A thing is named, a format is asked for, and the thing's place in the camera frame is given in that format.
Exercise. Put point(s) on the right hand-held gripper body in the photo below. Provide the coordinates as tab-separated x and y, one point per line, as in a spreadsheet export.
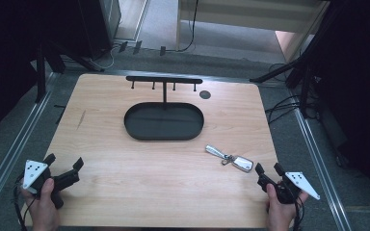
287	190

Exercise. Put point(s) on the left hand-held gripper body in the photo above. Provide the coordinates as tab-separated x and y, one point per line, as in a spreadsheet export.
33	173

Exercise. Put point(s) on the black metal stand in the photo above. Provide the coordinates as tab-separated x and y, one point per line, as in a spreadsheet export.
303	77
40	73

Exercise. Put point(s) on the person's left hand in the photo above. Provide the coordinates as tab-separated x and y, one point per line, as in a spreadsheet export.
43	207

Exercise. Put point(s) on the black key stand with tray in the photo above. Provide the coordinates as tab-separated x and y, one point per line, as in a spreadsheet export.
163	122

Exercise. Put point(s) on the white furniture frame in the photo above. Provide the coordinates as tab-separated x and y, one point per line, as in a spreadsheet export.
253	14

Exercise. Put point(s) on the person's right hand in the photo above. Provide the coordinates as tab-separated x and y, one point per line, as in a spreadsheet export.
279	213

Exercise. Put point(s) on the black round table grommet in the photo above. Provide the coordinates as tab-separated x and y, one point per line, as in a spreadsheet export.
205	94

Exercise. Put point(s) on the aluminium floor rail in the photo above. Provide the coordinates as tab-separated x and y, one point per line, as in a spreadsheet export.
321	166
11	154

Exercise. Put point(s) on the dark cabinet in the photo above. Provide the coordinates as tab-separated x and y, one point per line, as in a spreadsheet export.
107	22

